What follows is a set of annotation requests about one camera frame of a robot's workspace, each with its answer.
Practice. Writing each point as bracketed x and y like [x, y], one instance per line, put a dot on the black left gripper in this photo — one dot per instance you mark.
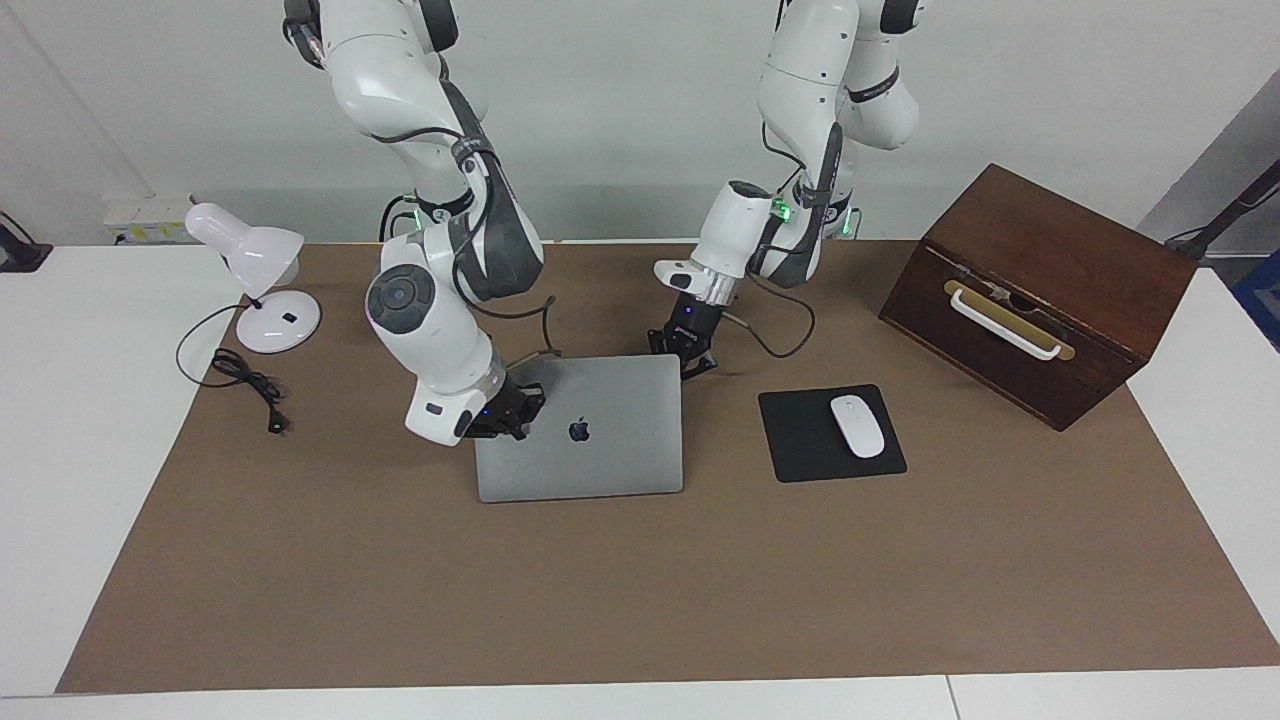
[692, 322]

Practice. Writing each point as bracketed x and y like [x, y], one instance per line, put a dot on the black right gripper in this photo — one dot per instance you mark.
[505, 405]

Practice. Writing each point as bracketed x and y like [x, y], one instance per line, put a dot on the silver grey laptop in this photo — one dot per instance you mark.
[600, 470]

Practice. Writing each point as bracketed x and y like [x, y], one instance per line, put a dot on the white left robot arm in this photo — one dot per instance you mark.
[800, 90]

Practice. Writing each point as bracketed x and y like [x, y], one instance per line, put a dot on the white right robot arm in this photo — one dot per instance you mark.
[440, 330]

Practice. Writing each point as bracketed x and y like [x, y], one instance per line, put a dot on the black mouse pad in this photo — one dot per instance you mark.
[800, 440]

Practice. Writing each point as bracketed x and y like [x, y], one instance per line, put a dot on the white computer mouse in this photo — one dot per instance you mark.
[858, 428]

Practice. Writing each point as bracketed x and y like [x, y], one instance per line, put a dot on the brown table mat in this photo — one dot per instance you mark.
[640, 600]

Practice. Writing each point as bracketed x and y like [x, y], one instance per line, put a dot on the white desk lamp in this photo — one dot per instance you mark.
[250, 245]

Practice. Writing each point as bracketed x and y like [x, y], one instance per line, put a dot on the dark brown wooden box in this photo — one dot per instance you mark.
[1100, 290]

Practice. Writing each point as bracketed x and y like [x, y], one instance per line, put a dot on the black stand pole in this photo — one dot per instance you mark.
[1240, 205]

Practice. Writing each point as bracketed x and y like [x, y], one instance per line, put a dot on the blue crate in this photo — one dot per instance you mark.
[1262, 300]

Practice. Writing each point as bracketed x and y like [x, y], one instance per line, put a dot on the white wall power strip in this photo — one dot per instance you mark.
[140, 215]

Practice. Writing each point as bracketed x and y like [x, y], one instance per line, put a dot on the black clamp mount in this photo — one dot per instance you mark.
[20, 258]

